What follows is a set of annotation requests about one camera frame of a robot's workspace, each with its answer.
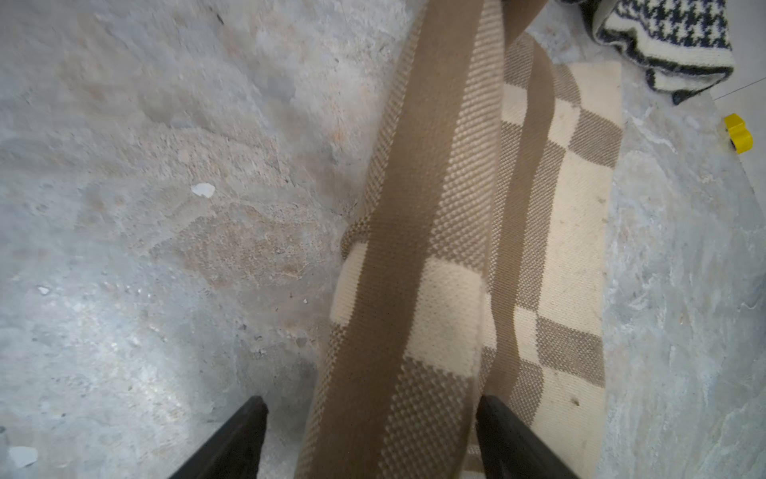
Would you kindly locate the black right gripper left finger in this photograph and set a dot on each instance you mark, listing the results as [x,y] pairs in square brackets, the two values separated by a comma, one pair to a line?
[234,451]

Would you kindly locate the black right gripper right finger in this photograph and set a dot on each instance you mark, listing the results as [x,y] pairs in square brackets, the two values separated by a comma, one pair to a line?
[510,449]

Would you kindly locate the beige plaid scarf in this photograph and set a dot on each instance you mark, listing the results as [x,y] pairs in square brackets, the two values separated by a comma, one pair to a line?
[475,264]

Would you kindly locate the black white houndstooth scarf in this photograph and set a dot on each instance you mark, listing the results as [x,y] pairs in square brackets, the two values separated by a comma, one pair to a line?
[684,45]

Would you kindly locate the small yellow object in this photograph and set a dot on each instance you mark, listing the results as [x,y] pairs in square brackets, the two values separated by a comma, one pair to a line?
[740,137]

